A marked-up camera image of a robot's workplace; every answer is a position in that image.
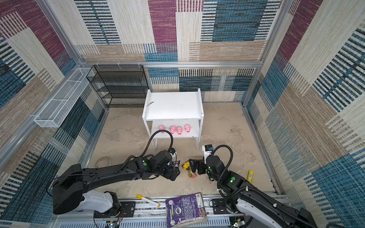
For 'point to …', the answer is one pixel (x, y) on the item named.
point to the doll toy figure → (192, 175)
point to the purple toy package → (185, 210)
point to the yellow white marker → (141, 197)
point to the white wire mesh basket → (53, 114)
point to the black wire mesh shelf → (120, 86)
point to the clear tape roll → (109, 159)
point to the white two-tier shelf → (180, 112)
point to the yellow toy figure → (186, 165)
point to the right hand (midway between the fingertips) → (196, 161)
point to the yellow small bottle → (250, 175)
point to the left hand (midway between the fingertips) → (175, 169)
